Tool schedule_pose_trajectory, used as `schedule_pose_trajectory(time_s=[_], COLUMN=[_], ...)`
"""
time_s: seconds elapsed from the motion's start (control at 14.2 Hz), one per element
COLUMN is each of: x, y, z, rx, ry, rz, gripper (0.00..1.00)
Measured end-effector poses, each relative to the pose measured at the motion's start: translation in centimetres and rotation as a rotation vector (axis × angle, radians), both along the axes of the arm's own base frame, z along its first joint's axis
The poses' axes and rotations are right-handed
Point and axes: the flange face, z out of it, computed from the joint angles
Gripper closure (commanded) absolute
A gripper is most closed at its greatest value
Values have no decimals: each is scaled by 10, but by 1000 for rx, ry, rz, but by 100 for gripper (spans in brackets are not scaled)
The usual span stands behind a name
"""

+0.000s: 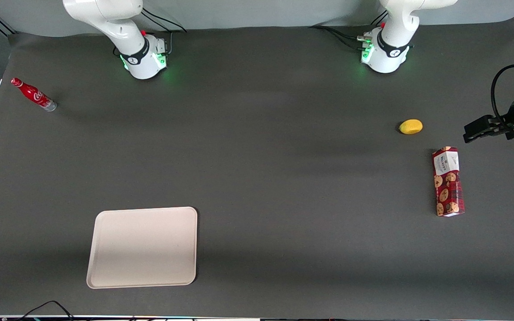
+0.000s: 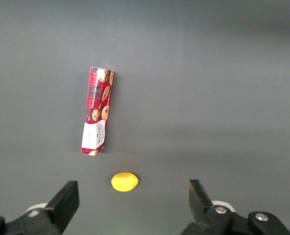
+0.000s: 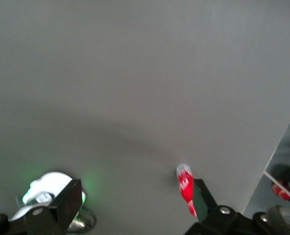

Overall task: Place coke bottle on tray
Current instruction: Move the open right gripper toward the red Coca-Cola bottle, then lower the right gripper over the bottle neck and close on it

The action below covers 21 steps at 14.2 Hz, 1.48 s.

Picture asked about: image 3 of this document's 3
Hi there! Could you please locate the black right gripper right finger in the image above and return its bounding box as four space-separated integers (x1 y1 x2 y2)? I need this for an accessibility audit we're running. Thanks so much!
184 179 279 235

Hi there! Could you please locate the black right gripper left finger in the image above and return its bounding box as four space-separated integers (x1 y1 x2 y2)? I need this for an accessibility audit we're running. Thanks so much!
0 179 83 235

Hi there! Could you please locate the red coke bottle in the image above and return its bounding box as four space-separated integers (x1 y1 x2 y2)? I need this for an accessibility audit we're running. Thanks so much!
175 163 198 217

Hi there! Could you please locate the white robot base green light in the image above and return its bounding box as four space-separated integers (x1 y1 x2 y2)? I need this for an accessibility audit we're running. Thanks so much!
10 171 87 221

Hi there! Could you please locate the silver metal round flange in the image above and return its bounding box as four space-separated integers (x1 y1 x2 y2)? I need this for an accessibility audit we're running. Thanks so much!
67 207 97 233

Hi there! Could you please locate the small red object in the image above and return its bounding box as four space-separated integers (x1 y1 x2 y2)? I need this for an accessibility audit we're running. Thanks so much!
271 180 290 201

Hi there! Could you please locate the grey round wheel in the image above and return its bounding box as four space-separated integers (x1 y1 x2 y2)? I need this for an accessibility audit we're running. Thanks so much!
266 205 290 235

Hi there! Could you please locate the white frame bar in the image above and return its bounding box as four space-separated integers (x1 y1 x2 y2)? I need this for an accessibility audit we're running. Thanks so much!
263 170 290 208

